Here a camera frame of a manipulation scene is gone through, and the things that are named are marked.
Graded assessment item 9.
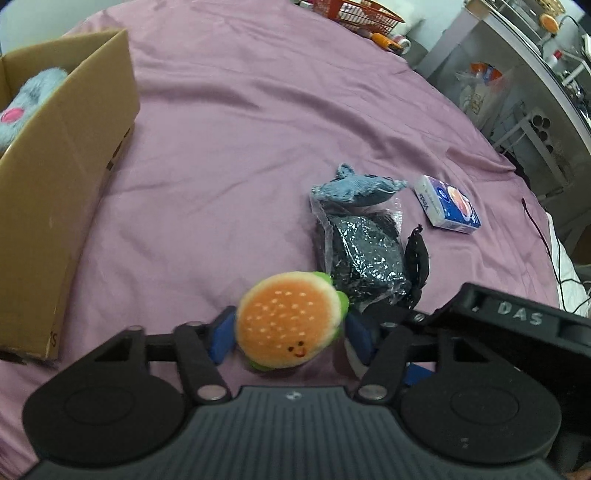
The white plastic shopping bag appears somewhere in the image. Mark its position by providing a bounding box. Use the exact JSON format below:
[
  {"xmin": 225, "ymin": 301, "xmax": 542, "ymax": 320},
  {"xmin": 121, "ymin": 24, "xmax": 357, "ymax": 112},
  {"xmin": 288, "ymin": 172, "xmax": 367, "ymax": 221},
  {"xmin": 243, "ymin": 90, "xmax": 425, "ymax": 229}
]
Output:
[{"xmin": 455, "ymin": 61, "xmax": 515, "ymax": 132}]

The red plastic basket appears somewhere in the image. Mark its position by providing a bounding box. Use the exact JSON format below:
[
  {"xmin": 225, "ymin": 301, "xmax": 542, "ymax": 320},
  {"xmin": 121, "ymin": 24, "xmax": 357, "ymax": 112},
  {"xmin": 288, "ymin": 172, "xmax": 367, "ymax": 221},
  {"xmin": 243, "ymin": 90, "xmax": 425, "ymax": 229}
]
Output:
[{"xmin": 324, "ymin": 0, "xmax": 406, "ymax": 34}]

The blue shark plush toy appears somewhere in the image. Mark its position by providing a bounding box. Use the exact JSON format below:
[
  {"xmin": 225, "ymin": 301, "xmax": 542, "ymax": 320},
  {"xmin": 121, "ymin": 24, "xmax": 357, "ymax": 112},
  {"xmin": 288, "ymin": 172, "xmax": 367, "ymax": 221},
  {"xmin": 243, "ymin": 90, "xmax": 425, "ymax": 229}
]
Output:
[{"xmin": 310, "ymin": 163, "xmax": 409, "ymax": 206}]

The light blue fluffy plush toy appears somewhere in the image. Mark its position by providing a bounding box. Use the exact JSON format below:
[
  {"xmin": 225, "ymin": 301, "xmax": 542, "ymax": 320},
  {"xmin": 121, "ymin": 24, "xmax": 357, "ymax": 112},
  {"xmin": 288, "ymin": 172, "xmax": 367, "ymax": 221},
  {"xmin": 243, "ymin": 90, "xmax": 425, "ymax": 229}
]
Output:
[{"xmin": 0, "ymin": 67, "xmax": 69, "ymax": 155}]

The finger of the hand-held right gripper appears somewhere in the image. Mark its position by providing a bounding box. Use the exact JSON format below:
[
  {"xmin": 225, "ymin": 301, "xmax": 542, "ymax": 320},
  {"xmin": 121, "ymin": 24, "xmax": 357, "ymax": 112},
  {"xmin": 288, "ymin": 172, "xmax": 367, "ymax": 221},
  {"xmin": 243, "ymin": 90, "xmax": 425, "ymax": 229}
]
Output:
[{"xmin": 401, "ymin": 363, "xmax": 437, "ymax": 389}]

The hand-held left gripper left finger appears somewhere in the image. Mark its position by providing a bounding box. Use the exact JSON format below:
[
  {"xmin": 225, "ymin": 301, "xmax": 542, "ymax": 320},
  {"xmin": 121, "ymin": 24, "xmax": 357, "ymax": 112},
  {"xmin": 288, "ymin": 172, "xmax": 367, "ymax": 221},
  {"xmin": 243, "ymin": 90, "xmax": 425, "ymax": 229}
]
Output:
[{"xmin": 90, "ymin": 305, "xmax": 238, "ymax": 405}]

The orange utility knife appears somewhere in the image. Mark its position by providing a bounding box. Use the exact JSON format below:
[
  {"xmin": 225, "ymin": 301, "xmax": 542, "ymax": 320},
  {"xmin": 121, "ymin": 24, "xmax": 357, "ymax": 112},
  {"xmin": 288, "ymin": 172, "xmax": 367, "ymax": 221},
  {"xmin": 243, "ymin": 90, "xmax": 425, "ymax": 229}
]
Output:
[{"xmin": 371, "ymin": 32, "xmax": 403, "ymax": 52}]

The cardboard box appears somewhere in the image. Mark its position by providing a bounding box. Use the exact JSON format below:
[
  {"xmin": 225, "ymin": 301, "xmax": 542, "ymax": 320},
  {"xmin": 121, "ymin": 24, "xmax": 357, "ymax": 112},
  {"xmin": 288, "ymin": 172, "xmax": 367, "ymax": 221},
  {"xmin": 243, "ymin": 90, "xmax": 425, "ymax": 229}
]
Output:
[{"xmin": 0, "ymin": 28, "xmax": 141, "ymax": 361}]

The black cable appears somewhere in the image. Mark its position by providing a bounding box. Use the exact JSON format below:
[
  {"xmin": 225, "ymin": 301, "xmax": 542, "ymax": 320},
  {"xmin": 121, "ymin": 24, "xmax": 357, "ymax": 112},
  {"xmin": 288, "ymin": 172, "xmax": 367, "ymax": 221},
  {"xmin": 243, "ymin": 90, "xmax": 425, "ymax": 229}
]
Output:
[{"xmin": 521, "ymin": 198, "xmax": 591, "ymax": 315}]

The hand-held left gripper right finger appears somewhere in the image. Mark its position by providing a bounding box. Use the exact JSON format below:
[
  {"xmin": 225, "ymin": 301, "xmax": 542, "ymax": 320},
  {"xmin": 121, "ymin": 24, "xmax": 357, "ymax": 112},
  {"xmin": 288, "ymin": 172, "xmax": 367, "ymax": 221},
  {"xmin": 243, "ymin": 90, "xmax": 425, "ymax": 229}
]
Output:
[{"xmin": 344, "ymin": 312, "xmax": 462, "ymax": 401}]

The purple bed sheet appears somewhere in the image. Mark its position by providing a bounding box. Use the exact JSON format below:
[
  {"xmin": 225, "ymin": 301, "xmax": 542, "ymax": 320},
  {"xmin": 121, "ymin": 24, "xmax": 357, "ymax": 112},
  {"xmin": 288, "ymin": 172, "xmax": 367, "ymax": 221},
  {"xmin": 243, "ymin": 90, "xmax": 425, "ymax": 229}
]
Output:
[{"xmin": 0, "ymin": 0, "xmax": 575, "ymax": 467}]

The clear bag with dark cloth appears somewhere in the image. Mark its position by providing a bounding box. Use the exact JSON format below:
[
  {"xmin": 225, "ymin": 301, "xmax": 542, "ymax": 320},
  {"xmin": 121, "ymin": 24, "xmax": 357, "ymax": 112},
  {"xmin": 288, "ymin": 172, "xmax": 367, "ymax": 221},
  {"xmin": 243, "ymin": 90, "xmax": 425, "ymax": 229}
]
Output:
[{"xmin": 309, "ymin": 194, "xmax": 413, "ymax": 306}]

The white and blue tissue pack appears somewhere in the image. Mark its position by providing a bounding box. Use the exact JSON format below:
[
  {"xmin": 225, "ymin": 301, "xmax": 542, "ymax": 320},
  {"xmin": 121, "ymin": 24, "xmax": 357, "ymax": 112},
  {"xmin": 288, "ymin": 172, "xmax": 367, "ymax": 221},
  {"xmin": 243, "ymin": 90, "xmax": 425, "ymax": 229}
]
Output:
[{"xmin": 414, "ymin": 175, "xmax": 482, "ymax": 235}]

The burger plush toy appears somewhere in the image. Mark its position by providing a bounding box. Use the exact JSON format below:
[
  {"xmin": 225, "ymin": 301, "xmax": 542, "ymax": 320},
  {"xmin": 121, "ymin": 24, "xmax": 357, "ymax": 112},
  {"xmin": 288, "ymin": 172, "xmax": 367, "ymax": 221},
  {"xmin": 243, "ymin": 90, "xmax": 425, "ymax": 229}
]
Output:
[{"xmin": 234, "ymin": 271, "xmax": 351, "ymax": 373}]

